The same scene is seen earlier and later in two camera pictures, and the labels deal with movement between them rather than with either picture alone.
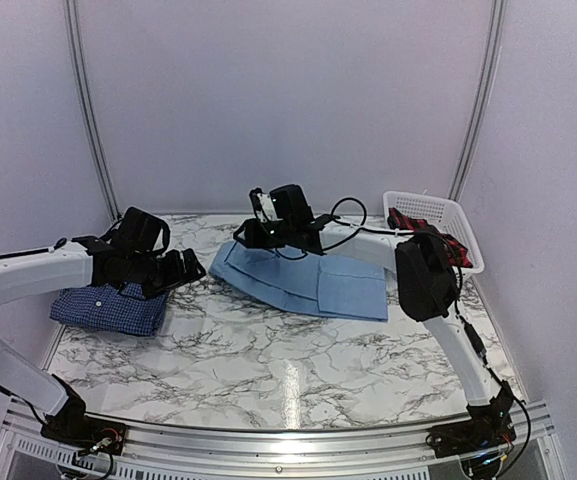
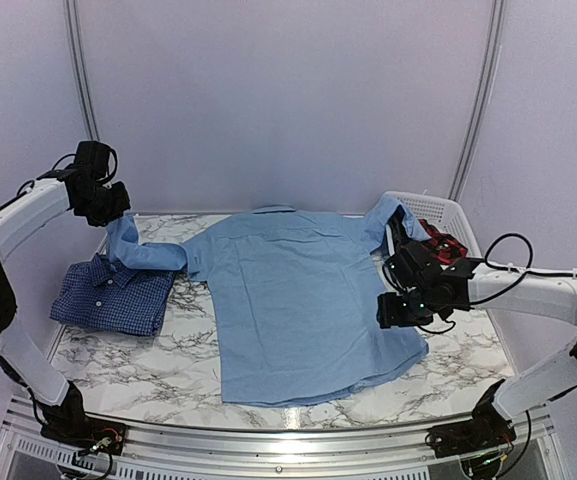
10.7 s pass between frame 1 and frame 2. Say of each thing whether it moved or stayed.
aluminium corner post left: stayed
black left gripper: moved
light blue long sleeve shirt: moved
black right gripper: moved
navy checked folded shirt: stayed
